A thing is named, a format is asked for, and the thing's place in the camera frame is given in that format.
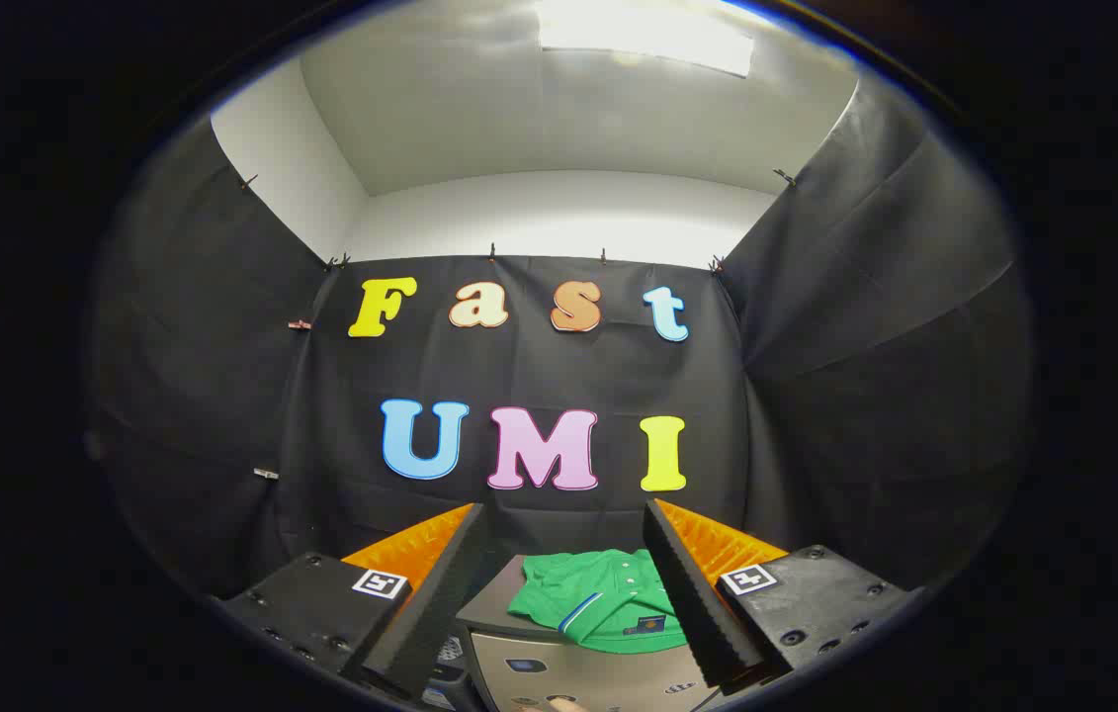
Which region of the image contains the black backdrop cloth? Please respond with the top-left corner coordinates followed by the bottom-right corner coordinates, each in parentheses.
top-left (89, 74), bottom-right (1034, 604)

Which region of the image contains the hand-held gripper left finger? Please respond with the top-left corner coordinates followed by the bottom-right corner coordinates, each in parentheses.
top-left (217, 502), bottom-right (492, 701)

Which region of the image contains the grey box with buttons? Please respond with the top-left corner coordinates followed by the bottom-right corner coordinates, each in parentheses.
top-left (455, 554), bottom-right (723, 712)

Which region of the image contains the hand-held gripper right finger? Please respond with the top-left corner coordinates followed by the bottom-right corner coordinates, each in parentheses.
top-left (643, 497), bottom-right (925, 693)

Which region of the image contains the green polo shirt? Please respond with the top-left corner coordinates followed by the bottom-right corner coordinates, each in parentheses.
top-left (506, 549), bottom-right (693, 656)

